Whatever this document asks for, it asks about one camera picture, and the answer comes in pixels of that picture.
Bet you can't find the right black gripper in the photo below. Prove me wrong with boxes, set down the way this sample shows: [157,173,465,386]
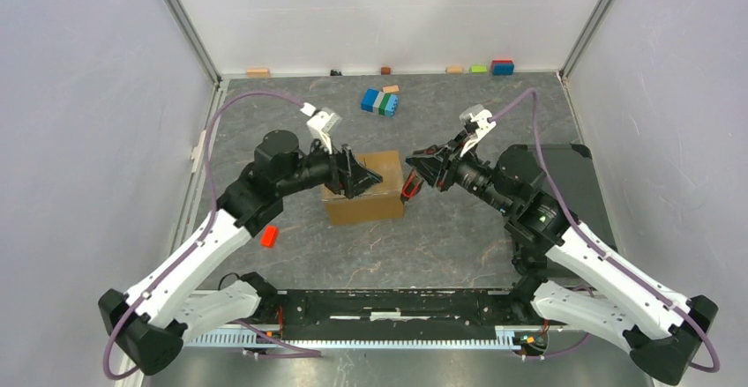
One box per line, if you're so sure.
[407,129,514,214]

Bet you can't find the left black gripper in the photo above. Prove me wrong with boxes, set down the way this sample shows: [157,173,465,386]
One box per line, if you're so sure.
[277,130,383,197]

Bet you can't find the brown cardboard express box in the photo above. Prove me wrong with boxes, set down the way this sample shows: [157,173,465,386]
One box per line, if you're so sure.
[321,150,405,225]

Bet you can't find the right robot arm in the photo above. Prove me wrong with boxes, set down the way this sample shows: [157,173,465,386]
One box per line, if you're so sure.
[406,141,718,385]

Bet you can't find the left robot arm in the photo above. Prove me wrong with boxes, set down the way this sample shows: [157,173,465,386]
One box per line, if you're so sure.
[98,130,383,376]

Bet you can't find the blue green block stack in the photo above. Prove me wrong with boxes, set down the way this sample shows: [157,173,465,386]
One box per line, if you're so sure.
[360,89,400,117]

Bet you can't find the small red block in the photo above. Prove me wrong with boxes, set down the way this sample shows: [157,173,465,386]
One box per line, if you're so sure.
[259,225,279,249]

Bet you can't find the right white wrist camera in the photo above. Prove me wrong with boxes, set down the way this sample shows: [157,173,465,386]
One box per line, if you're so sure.
[460,104,497,158]

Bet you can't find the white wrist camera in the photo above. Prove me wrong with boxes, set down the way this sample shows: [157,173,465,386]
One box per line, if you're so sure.
[301,102,340,154]
[460,104,497,158]

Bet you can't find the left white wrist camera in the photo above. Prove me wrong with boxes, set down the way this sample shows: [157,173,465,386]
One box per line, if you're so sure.
[301,102,340,154]

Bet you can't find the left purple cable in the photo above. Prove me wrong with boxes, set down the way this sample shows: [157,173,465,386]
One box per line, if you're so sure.
[102,90,323,381]

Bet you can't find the purple cable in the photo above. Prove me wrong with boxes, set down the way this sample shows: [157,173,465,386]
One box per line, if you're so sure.
[102,90,323,381]
[490,87,722,374]

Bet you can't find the green block at wall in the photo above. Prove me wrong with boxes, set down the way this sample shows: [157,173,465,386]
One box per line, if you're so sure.
[470,65,489,74]

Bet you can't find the red blue block at wall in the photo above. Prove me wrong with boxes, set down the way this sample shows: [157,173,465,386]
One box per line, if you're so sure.
[490,60,515,76]

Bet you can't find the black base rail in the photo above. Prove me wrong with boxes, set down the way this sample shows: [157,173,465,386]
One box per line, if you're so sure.
[246,288,543,340]

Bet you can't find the tan block at wall left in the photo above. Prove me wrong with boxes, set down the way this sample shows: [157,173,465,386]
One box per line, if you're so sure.
[245,67,271,78]

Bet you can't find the white toothed cable duct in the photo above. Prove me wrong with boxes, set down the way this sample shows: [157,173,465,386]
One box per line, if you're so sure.
[185,325,520,352]

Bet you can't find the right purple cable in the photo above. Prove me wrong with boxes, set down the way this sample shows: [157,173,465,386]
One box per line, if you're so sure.
[490,87,722,374]

